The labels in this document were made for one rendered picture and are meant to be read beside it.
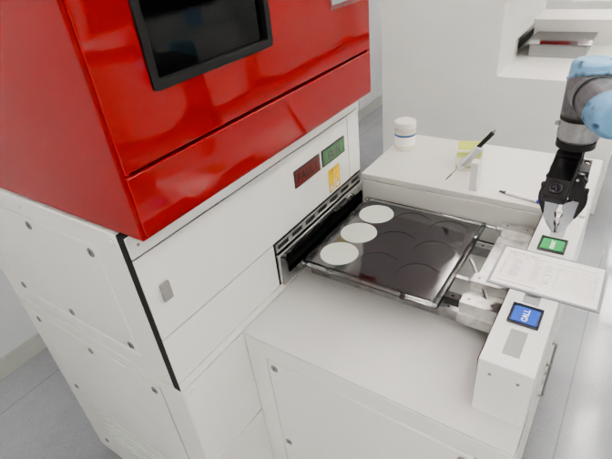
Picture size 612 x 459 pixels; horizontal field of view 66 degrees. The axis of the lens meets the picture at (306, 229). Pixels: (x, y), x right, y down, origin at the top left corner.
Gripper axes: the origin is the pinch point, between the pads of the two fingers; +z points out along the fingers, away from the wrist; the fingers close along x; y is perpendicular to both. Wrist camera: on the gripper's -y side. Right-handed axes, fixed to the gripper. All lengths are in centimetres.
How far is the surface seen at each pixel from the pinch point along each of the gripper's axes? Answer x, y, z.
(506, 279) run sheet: 5.9, -13.5, 6.1
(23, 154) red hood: 82, -62, -31
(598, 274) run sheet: -10.0, -4.0, 6.1
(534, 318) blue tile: -1.4, -23.0, 6.1
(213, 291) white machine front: 58, -48, 4
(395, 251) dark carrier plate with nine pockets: 34.2, -6.6, 12.6
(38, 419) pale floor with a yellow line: 169, -67, 103
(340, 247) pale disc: 48, -11, 13
